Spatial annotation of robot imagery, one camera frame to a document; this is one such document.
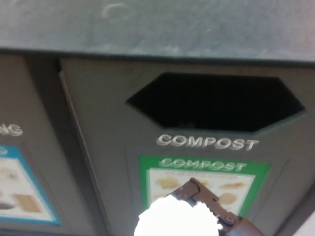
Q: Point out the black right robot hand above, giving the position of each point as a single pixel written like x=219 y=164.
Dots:
x=209 y=199

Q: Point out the white paper ball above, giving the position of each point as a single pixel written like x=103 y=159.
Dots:
x=172 y=218

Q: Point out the green compost poster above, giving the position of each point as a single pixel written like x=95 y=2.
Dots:
x=152 y=167

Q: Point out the dark grey sorting trash bin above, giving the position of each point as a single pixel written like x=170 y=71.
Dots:
x=98 y=110

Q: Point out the blue recycling poster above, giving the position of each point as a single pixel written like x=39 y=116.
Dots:
x=24 y=184

